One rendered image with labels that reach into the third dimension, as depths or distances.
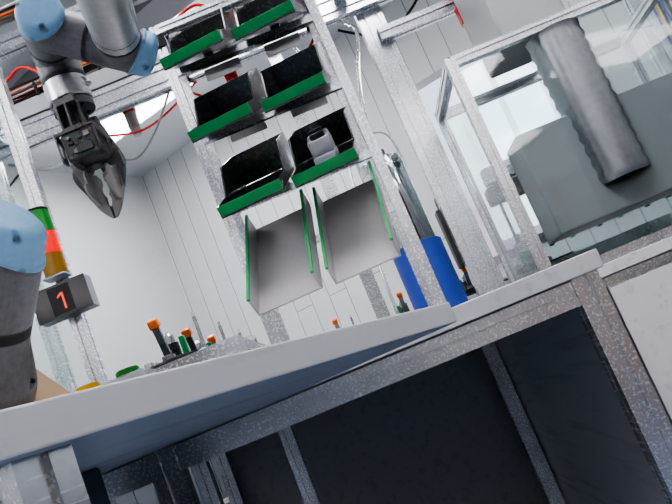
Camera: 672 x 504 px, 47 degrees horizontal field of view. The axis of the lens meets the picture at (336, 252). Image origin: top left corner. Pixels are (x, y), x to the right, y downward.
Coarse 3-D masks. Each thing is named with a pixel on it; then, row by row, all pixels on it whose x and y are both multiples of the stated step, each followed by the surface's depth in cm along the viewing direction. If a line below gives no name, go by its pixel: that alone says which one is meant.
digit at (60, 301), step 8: (56, 288) 162; (64, 288) 162; (48, 296) 162; (56, 296) 162; (64, 296) 162; (56, 304) 161; (64, 304) 161; (72, 304) 161; (56, 312) 161; (64, 312) 161
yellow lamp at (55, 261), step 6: (54, 252) 164; (60, 252) 165; (48, 258) 163; (54, 258) 164; (60, 258) 164; (48, 264) 163; (54, 264) 163; (60, 264) 164; (66, 264) 165; (48, 270) 163; (54, 270) 163; (60, 270) 163; (66, 270) 164; (48, 276) 163
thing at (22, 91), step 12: (252, 0) 273; (0, 12) 221; (12, 12) 223; (180, 12) 282; (408, 12) 277; (0, 24) 224; (12, 72) 282; (36, 72) 281; (36, 84) 271; (192, 84) 271; (12, 96) 271; (24, 96) 273; (168, 96) 271; (156, 120) 271; (132, 132) 270; (36, 168) 276; (48, 168) 276
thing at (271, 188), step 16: (272, 144) 169; (288, 144) 168; (240, 160) 170; (256, 160) 170; (272, 160) 170; (288, 160) 160; (224, 176) 158; (240, 176) 170; (256, 176) 171; (272, 176) 166; (288, 176) 153; (224, 192) 154; (240, 192) 165; (256, 192) 144; (272, 192) 144; (224, 208) 145; (240, 208) 145
